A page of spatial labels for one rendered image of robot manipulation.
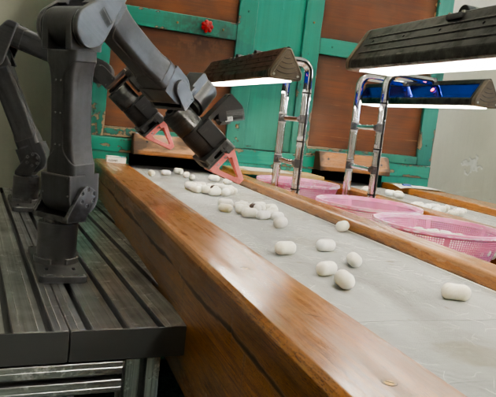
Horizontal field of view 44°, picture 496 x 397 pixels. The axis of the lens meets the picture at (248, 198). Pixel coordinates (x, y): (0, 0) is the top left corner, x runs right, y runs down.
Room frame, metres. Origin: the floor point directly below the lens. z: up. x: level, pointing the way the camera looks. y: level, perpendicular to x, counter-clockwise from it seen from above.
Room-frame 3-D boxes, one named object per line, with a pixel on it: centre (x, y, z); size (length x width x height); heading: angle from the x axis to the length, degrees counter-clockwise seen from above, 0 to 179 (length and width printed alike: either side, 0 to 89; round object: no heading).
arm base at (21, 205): (1.52, 0.56, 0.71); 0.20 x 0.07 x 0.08; 25
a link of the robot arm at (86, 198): (0.99, 0.30, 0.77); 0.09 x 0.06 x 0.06; 59
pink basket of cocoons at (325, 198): (1.53, -0.30, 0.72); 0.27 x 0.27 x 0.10
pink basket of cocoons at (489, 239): (1.27, -0.40, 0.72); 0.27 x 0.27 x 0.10
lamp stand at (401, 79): (1.85, -0.40, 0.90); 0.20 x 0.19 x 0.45; 20
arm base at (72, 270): (0.98, 0.30, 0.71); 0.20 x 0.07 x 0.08; 25
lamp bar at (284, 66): (1.69, 0.05, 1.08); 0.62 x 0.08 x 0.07; 20
